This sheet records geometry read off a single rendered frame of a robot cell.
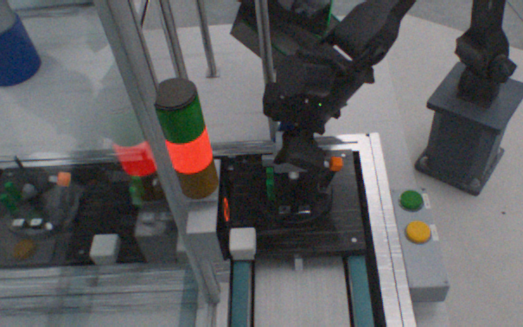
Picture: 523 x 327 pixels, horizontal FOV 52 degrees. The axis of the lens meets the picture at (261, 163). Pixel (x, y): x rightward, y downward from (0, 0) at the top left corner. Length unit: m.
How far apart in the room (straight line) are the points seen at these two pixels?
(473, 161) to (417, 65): 0.42
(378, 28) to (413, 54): 0.77
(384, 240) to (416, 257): 0.06
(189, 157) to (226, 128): 0.71
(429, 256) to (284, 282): 0.26
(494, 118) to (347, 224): 0.33
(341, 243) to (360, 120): 0.44
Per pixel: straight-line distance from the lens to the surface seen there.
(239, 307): 0.93
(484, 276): 1.10
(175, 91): 0.57
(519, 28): 3.23
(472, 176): 1.18
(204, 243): 0.68
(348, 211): 1.00
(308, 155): 0.79
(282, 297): 0.97
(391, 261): 0.97
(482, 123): 1.06
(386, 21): 0.76
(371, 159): 1.10
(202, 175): 0.64
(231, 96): 1.40
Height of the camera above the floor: 1.78
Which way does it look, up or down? 49 degrees down
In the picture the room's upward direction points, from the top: 8 degrees counter-clockwise
